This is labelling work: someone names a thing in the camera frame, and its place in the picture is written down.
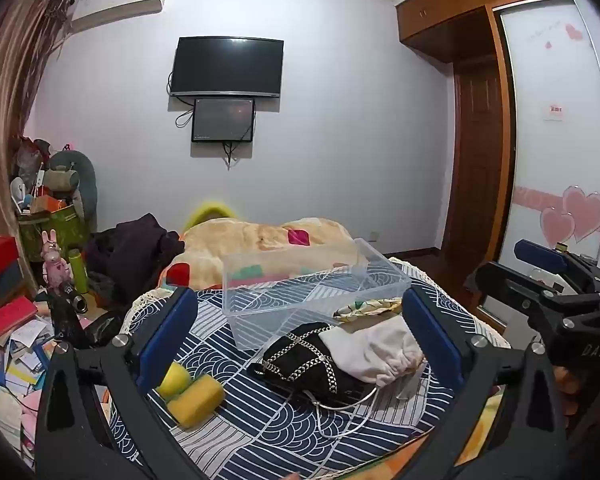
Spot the green bottle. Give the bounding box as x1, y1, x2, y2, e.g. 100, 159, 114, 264
68, 248, 90, 295

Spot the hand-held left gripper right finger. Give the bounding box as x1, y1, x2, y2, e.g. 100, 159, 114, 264
401, 287, 569, 480

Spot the orange patterned blanket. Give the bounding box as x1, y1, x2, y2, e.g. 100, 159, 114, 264
157, 217, 367, 292

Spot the wall-mounted black television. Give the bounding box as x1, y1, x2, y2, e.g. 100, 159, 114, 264
169, 36, 285, 99

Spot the yellow plush pillow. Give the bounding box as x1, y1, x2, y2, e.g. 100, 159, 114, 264
184, 201, 239, 234

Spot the clear plastic storage box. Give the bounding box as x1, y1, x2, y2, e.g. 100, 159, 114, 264
221, 238, 412, 352

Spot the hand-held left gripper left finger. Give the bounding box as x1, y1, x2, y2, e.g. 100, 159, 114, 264
34, 286, 201, 480

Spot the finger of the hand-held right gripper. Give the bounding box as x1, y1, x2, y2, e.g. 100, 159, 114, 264
464, 260, 565, 312
513, 239, 598, 283

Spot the pink rabbit toy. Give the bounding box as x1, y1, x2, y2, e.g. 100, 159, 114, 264
41, 230, 76, 292

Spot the yellow green patterned cloth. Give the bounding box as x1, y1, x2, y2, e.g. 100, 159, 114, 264
333, 297, 404, 324

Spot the small black wall monitor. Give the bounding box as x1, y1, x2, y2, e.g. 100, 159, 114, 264
191, 97, 256, 144

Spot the red book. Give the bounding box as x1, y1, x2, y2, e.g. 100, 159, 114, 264
0, 296, 39, 337

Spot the white drawstring bag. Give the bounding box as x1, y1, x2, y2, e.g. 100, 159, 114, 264
319, 316, 428, 401

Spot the black flashlight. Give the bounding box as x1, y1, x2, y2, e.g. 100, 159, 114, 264
56, 281, 89, 314

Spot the black monitor cable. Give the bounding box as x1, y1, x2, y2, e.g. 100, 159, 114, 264
222, 141, 242, 170

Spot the white sliding wardrobe door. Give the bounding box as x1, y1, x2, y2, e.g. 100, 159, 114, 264
480, 0, 600, 332

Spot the green cardboard box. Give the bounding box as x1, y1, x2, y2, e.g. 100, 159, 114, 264
19, 204, 89, 262

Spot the rectangular yellow sponge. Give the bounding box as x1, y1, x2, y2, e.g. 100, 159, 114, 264
166, 375, 226, 429

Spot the grey plush toy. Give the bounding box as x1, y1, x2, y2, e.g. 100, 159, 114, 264
47, 150, 99, 232

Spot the brown striped curtain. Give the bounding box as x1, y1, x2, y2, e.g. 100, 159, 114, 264
0, 0, 74, 261

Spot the pile of books and papers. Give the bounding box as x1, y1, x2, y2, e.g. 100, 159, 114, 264
0, 305, 63, 467

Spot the dark clothes heap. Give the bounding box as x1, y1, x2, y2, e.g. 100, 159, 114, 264
82, 213, 186, 307

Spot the wooden overhead cabinet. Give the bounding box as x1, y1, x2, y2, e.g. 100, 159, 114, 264
395, 0, 587, 64

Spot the brown wooden door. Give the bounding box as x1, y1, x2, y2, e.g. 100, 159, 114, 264
441, 59, 512, 267

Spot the black bag with silver chain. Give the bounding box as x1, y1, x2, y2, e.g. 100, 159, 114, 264
247, 322, 382, 441

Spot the white air conditioner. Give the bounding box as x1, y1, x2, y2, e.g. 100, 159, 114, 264
70, 0, 169, 34

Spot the round yellow sponge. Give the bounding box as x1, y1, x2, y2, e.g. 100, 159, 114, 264
157, 362, 189, 401

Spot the dark blue box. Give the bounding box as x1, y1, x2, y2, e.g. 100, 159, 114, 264
0, 260, 24, 307

